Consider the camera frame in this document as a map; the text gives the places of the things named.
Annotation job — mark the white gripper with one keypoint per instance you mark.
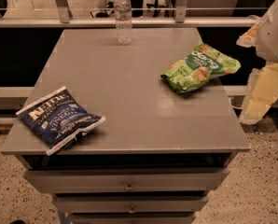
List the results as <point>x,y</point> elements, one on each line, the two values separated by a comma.
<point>273,39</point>

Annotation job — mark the clear plastic water bottle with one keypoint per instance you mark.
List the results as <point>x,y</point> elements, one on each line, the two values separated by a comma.
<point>123,19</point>

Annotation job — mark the green rice chip bag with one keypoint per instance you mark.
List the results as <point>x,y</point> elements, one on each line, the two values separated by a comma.
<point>195,70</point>

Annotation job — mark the blue kettle chip bag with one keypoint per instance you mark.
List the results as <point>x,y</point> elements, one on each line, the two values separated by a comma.
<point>58,119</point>

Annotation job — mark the grey drawer cabinet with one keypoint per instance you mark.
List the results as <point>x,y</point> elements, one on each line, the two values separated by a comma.
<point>148,126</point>

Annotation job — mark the top grey drawer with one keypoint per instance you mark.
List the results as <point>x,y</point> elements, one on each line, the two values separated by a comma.
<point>116,181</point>

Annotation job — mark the grey drawer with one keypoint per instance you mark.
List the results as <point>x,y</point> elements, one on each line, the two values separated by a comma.
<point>116,181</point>
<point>135,219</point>
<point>130,204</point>

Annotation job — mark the middle grey drawer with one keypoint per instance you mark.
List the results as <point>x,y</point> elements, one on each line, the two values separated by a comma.
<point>130,204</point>

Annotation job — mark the bottom grey drawer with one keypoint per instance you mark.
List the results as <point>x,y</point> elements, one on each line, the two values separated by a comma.
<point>135,219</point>

